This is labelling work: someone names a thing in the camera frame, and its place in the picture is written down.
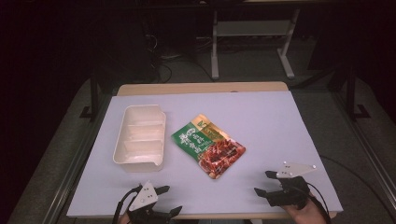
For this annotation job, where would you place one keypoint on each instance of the pale lavender table mat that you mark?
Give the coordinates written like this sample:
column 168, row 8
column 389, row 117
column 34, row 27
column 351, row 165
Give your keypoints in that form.
column 264, row 124

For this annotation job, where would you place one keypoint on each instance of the black metal stand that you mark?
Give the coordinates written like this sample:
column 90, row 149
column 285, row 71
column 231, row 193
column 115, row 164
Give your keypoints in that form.
column 94, row 96
column 351, row 93

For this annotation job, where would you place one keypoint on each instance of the white compartment plastic container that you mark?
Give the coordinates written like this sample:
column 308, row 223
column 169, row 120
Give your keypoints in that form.
column 140, row 138

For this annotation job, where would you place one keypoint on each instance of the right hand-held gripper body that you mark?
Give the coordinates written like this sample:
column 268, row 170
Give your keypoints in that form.
column 291, row 189

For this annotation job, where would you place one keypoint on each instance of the green and red snack packet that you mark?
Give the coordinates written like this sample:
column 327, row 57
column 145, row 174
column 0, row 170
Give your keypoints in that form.
column 208, row 146

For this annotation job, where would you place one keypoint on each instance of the white metal desk frame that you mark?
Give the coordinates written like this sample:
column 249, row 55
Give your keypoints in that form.
column 252, row 28

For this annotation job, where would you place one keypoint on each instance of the aluminium rail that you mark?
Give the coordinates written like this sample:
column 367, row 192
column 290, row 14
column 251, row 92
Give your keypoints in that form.
column 73, row 168
column 370, row 155

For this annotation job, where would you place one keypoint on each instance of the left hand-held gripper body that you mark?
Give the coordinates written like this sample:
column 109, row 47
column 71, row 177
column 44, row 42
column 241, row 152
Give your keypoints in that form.
column 144, row 196

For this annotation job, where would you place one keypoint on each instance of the person's left hand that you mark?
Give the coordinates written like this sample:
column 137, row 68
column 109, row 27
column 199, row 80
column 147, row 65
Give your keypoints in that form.
column 124, row 219

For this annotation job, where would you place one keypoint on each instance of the person's right hand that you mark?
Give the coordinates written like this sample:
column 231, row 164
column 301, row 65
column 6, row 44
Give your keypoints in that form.
column 303, row 214

